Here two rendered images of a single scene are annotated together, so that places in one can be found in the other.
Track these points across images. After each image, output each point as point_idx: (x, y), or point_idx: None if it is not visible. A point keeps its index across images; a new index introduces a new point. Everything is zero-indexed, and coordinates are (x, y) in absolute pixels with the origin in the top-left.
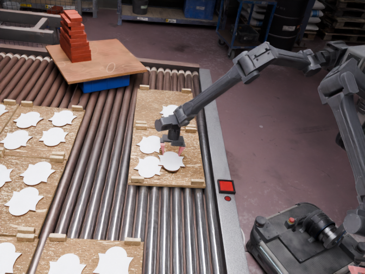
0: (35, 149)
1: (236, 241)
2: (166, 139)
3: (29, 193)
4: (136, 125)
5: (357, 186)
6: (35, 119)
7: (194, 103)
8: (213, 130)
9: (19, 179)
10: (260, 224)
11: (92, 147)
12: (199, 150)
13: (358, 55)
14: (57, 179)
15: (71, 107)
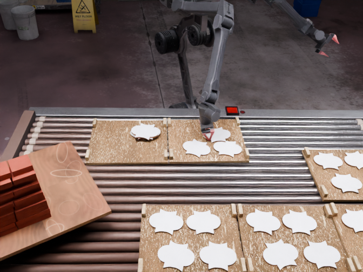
0: (228, 234)
1: (278, 111)
2: (210, 124)
3: (289, 220)
4: (173, 156)
5: (300, 25)
6: (175, 247)
7: (217, 76)
8: (158, 112)
9: (274, 235)
10: None
11: None
12: (195, 120)
13: None
14: (263, 206)
15: (145, 214)
